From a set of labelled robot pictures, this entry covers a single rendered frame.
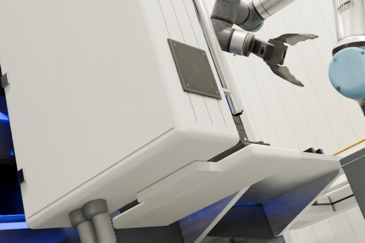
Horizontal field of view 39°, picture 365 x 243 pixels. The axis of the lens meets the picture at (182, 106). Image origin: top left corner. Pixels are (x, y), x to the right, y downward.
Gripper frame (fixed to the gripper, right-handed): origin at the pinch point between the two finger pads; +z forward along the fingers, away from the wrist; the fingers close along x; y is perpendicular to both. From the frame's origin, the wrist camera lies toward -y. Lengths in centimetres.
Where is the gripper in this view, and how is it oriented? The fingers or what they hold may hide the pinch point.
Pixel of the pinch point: (312, 62)
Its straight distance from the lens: 154.3
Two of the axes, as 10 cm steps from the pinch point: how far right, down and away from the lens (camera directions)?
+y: 3.1, -1.2, 9.4
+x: -2.3, 9.5, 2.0
